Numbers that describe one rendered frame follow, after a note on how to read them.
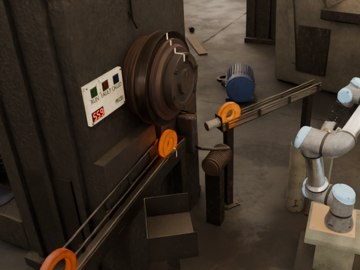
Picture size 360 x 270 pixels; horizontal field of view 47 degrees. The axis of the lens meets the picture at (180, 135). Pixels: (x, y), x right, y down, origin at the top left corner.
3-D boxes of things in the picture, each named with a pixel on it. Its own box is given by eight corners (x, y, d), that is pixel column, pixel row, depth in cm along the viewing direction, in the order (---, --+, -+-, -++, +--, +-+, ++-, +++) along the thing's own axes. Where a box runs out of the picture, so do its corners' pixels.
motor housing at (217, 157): (202, 224, 274) (199, 157, 248) (215, 205, 291) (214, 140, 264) (220, 230, 269) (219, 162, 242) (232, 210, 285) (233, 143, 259)
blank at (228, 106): (225, 128, 264) (229, 130, 261) (212, 115, 254) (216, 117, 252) (241, 110, 264) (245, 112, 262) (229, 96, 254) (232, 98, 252)
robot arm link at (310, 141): (327, 210, 222) (321, 145, 184) (301, 200, 231) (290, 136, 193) (336, 193, 227) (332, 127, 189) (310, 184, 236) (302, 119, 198)
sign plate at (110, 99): (88, 126, 178) (80, 87, 169) (122, 102, 197) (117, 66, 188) (92, 127, 177) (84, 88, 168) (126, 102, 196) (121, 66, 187)
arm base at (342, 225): (351, 215, 230) (353, 201, 225) (355, 234, 217) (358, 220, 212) (322, 213, 233) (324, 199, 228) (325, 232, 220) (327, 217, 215)
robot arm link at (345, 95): (359, 92, 205) (367, 87, 212) (337, 88, 211) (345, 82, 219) (356, 107, 208) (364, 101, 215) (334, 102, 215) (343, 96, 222)
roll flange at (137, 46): (121, 136, 205) (108, 44, 182) (167, 99, 240) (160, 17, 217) (139, 140, 201) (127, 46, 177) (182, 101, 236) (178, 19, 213)
